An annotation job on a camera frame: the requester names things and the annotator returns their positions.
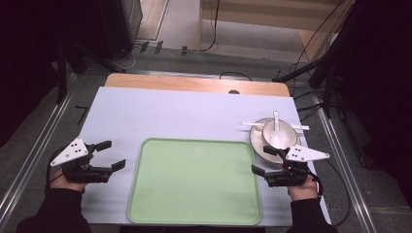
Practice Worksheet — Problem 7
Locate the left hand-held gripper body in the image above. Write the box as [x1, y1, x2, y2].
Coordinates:
[50, 138, 113, 184]

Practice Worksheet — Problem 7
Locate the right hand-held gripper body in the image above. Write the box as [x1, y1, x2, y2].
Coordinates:
[264, 144, 330, 188]

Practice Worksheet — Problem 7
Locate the white round plate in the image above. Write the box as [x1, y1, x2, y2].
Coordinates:
[249, 116, 302, 165]

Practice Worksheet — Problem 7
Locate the white ceramic spoon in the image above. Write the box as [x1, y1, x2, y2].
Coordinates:
[271, 110, 286, 147]

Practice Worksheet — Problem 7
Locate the white ceramic bowl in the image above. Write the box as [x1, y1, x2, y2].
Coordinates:
[261, 119, 297, 150]

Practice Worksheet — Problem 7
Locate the green plastic tray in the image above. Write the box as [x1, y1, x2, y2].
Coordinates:
[126, 137, 262, 226]

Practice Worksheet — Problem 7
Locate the person's left hand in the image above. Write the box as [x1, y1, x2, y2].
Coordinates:
[49, 168, 86, 193]

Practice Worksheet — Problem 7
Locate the person's right hand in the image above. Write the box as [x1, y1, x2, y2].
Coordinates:
[281, 163, 320, 202]

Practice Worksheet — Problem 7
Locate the black metal stand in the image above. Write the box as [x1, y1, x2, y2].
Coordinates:
[55, 42, 125, 105]
[271, 0, 358, 119]

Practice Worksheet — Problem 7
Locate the dark equipment cabinet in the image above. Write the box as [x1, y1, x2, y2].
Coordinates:
[96, 0, 144, 61]

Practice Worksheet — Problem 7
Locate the left hand-held gripper cable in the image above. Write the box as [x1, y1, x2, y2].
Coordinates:
[45, 147, 66, 195]

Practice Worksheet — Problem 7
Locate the hand-held gripper cable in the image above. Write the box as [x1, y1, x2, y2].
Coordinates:
[307, 171, 325, 198]
[45, 147, 66, 195]

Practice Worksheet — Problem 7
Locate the right hand-held gripper cable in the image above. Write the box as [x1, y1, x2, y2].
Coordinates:
[307, 171, 325, 198]

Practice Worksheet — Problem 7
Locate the metal floor rail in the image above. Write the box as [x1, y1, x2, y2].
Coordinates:
[0, 72, 79, 222]
[312, 93, 378, 233]

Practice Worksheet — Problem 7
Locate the thin black floor cable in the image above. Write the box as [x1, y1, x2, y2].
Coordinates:
[324, 158, 352, 227]

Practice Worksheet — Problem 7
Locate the black cable behind table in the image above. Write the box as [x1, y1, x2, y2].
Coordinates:
[219, 71, 254, 82]

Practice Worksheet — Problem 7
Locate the white floor cable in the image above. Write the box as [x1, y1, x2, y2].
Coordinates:
[120, 45, 141, 71]

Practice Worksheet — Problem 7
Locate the black hanging cable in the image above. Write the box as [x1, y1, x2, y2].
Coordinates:
[199, 0, 222, 52]

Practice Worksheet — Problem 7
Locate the wooden frame furniture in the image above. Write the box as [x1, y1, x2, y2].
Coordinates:
[197, 0, 346, 62]

